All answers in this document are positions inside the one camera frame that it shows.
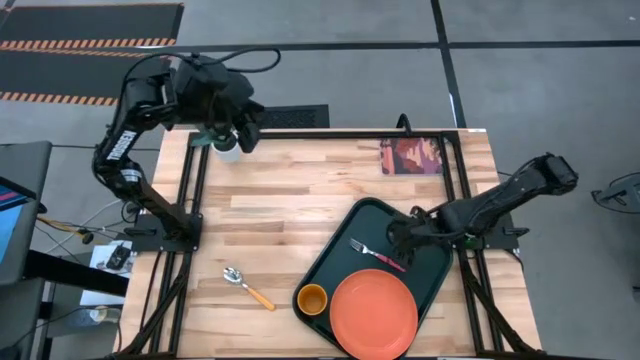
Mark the small black device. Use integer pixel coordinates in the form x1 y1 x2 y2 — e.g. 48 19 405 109
105 243 132 271

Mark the white cup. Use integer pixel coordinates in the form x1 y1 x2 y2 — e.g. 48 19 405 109
213 137 242 164

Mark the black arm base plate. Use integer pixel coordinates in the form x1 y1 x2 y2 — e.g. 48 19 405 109
132 213 204 253
452 212 530 251

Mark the dark green plastic tray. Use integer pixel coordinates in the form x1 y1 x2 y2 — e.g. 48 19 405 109
292 197 455 360

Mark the white paper sheet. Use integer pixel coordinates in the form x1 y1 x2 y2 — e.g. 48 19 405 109
79 239 134 307

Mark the colourful landscape mouse pad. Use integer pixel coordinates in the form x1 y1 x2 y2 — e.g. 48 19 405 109
378 137 445 176

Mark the black floor vent grille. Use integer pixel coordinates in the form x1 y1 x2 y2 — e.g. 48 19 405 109
259 103 331 130

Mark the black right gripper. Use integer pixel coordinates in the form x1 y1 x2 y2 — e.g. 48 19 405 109
387 209 446 270

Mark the orange cup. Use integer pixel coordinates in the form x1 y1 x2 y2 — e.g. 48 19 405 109
296 283 329 317

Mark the black side table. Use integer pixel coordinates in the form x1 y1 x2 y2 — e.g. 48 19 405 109
24 249 130 297

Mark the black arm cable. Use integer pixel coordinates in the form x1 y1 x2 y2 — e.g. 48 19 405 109
122 47 282 96

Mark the grey laptop computer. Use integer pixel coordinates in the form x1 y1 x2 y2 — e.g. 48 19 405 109
0 140 54 286

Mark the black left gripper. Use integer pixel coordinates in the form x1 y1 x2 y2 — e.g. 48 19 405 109
192 74 266 154

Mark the red-handled metal fork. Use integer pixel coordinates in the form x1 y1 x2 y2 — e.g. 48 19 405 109
348 237 407 274

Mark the hazard-striped black floor mat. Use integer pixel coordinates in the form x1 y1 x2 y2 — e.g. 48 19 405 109
0 2 185 107

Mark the orange plate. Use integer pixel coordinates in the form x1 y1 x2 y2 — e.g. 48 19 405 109
328 268 420 360

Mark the orange-handled metal spoon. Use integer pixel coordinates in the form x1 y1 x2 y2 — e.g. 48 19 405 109
222 266 277 312

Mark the yellow cable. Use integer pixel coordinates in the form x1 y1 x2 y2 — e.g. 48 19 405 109
37 214 96 246

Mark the black chair base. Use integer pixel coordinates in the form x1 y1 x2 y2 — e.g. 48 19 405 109
591 172 640 216

